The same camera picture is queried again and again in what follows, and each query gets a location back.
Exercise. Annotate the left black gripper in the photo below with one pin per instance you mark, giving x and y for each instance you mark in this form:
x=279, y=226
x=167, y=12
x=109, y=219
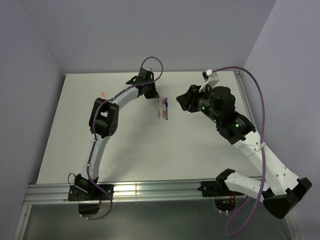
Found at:
x=154, y=94

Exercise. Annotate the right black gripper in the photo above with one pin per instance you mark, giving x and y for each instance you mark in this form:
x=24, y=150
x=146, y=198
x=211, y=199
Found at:
x=191, y=97

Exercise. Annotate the blue pen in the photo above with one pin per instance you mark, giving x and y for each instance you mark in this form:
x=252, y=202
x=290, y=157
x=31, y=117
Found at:
x=166, y=108

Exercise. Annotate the red highlighter pen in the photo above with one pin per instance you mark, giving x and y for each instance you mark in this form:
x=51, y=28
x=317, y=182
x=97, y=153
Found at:
x=163, y=108

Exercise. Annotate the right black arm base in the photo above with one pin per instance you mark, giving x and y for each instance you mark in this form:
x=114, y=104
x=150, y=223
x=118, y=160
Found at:
x=224, y=199

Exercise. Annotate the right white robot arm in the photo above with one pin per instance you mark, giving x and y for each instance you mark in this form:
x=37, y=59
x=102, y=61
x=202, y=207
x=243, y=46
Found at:
x=279, y=189

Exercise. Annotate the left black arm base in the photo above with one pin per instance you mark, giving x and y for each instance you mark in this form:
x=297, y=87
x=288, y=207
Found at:
x=88, y=196

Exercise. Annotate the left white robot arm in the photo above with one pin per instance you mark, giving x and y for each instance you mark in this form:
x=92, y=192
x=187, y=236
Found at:
x=103, y=123

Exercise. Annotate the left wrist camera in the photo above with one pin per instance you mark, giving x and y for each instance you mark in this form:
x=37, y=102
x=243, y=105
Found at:
x=146, y=68

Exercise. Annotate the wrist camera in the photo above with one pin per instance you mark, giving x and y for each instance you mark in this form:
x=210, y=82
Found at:
x=211, y=78
x=146, y=68

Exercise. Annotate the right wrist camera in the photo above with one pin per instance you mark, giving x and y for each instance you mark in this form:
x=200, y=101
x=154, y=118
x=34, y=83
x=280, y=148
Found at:
x=211, y=78

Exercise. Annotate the aluminium mounting rail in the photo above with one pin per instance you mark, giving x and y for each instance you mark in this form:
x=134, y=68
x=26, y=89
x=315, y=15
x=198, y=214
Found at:
x=125, y=191

